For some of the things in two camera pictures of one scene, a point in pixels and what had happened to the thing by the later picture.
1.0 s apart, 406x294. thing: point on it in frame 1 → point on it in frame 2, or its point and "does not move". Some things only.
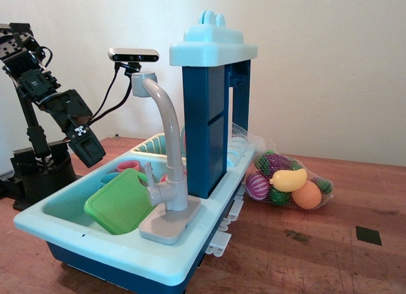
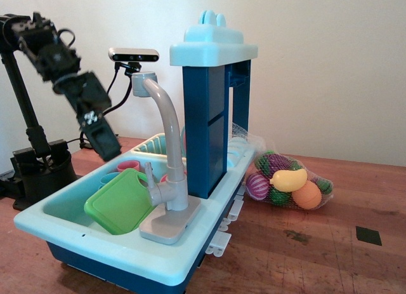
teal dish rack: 155,145 does not move
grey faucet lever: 151,180 does not move
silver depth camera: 121,54 does not move
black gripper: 67,108 → 89,98
